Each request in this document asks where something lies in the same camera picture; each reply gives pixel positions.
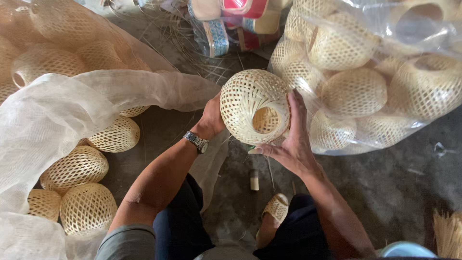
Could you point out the person's right hand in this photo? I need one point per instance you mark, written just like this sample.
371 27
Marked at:
296 146

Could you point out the person's left hand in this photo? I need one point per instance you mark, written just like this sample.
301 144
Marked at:
211 117

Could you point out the person's left fingers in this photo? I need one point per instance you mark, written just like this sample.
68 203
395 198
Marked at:
217 101

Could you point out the woven bamboo ball basket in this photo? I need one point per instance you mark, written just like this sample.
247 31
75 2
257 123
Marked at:
115 136
249 97
74 169
43 204
133 110
88 209

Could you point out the silver metal wristwatch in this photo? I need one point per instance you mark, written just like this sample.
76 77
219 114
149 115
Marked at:
196 141

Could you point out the heap of loose bamboo slivers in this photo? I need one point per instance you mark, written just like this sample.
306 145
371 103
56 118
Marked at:
180 47

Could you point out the small cream spool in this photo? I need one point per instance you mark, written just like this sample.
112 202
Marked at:
254 180

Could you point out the woven beige sandal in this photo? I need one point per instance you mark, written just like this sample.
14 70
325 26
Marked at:
277 206

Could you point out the person's dark trousers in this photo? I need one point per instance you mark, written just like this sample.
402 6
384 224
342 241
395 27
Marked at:
180 224

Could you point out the clear plastic bag of baskets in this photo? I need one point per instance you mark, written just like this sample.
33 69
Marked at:
353 90

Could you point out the white mesh sack of baskets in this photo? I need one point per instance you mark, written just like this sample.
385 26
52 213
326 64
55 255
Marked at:
54 104

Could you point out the person's grey shirt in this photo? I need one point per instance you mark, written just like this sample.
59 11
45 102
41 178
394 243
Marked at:
126 243

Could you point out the clear plastic scrap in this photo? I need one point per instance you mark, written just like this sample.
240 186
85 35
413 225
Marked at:
439 148

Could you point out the light blue bowl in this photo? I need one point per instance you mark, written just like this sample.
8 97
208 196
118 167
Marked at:
406 250

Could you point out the bundle of bamboo strips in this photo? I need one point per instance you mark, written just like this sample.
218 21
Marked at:
448 234

